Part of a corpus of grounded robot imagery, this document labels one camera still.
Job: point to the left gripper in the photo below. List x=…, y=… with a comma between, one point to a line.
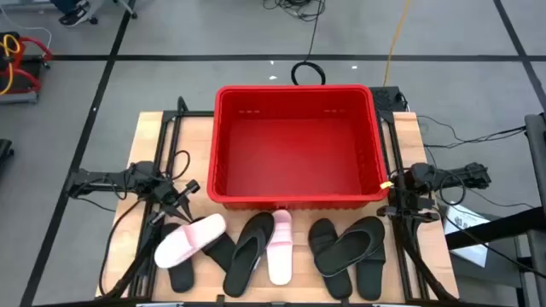
x=166, y=196

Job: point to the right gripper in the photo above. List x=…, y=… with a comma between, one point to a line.
x=416, y=204

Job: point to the pink slide sandal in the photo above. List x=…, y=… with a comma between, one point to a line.
x=279, y=260
x=187, y=241

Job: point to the black slide sandal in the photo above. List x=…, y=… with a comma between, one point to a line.
x=370, y=281
x=181, y=277
x=222, y=253
x=340, y=285

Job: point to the black flip-flop with white label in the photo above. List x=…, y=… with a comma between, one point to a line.
x=247, y=260

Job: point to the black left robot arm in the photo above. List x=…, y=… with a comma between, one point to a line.
x=141, y=172

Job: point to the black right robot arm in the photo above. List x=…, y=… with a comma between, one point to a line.
x=426, y=175

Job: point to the red plastic bin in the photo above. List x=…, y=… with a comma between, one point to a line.
x=298, y=162

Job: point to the yellow tape tag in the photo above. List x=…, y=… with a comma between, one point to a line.
x=386, y=185

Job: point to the white paper sheet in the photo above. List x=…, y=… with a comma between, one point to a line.
x=469, y=221

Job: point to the black table clamp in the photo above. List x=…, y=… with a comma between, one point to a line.
x=219, y=300

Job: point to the black power box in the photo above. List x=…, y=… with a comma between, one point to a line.
x=384, y=99

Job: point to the red tube cart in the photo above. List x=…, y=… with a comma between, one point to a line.
x=19, y=98

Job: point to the grey chair base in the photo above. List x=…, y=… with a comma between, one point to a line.
x=126, y=7

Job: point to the black desk frame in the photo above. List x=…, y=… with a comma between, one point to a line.
x=512, y=221

